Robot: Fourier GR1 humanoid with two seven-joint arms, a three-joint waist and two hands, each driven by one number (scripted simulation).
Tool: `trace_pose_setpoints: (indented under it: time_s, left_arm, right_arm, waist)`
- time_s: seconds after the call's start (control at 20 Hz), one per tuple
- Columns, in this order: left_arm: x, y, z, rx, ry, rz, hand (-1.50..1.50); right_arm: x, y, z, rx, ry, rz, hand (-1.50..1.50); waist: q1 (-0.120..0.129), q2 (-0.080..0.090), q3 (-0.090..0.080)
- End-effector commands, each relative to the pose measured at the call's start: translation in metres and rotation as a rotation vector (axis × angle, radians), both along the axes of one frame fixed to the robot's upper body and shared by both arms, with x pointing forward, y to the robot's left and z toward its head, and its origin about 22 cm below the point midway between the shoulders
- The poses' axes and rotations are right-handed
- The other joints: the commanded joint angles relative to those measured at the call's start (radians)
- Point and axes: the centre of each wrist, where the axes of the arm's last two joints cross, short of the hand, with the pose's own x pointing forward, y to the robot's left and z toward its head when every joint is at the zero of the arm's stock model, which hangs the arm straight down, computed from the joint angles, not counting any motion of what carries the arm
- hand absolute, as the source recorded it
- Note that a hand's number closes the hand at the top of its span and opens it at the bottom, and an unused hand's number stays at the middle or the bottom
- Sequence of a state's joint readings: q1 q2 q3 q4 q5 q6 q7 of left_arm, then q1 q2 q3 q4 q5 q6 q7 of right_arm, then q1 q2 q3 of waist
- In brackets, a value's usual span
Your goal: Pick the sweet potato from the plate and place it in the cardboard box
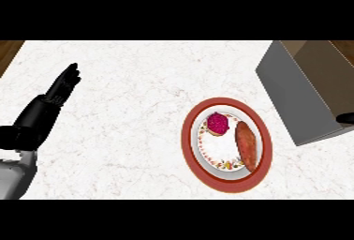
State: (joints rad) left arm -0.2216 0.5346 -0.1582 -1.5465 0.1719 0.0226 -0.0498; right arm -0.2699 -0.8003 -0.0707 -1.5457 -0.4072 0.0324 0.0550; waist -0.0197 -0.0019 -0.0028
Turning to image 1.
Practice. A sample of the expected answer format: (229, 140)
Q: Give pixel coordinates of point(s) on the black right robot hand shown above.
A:
(347, 118)

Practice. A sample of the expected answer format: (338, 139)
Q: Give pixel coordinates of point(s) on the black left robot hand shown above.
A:
(39, 112)

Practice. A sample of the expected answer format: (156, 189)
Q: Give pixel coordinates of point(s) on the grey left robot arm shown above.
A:
(14, 175)

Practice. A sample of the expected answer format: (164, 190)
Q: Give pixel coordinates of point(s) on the grey cardboard box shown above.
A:
(300, 93)

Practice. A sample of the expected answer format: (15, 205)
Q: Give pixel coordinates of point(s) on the orange sweet potato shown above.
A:
(247, 145)

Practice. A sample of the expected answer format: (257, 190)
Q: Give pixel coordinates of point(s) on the white floral plate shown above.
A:
(222, 150)

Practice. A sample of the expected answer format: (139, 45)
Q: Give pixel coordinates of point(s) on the red oval placemat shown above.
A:
(226, 145)

